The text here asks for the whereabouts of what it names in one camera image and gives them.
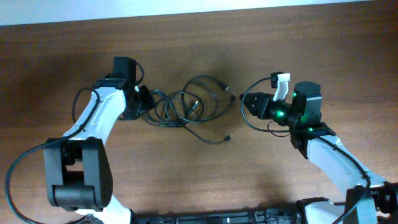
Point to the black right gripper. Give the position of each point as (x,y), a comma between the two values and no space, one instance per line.
(263,107)

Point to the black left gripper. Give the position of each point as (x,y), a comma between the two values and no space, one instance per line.
(148,100)

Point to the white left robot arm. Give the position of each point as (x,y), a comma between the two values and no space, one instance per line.
(77,171)

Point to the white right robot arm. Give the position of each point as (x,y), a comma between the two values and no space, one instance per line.
(369,198)

